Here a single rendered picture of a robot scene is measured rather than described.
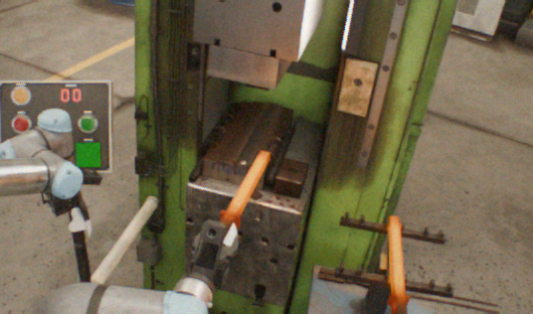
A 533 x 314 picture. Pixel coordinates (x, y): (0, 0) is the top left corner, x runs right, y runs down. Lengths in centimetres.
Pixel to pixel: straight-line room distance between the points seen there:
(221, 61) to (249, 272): 74
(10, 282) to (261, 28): 180
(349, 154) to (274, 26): 52
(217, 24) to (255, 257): 78
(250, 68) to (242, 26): 12
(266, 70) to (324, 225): 66
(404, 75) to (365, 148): 28
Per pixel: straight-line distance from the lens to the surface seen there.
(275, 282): 179
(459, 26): 671
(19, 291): 262
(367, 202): 176
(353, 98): 154
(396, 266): 138
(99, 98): 160
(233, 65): 144
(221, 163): 161
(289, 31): 136
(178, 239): 210
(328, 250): 191
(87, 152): 161
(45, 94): 163
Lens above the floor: 191
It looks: 34 degrees down
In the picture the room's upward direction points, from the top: 8 degrees clockwise
